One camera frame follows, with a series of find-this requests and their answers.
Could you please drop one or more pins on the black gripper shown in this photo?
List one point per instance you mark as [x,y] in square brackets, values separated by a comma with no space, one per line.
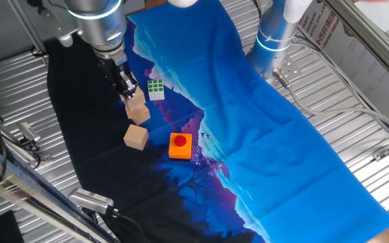
[111,69]

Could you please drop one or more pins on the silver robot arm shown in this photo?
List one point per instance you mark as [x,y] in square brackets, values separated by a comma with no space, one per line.
[96,23]

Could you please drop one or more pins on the Rubik's cube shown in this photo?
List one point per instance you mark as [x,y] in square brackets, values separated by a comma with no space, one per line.
[156,89]

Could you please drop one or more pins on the orange square base block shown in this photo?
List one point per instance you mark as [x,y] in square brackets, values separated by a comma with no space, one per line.
[180,148]

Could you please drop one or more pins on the grey metal pole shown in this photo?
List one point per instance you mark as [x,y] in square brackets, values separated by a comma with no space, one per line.
[25,23]

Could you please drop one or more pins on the blue mountain print cloth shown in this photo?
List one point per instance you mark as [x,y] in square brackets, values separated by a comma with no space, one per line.
[265,152]

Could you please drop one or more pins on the black flat device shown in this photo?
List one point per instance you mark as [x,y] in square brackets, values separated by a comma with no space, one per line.
[8,229]

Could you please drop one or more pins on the white printed panel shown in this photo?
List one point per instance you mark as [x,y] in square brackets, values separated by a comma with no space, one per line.
[366,64]

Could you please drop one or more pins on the silver depth camera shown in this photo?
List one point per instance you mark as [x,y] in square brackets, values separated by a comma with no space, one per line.
[29,132]
[90,200]

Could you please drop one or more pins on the silver camera mount bracket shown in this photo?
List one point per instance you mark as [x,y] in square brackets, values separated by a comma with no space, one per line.
[44,157]

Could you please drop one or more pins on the aluminium frame beam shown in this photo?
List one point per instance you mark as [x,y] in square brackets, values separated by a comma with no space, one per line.
[29,189]
[366,40]

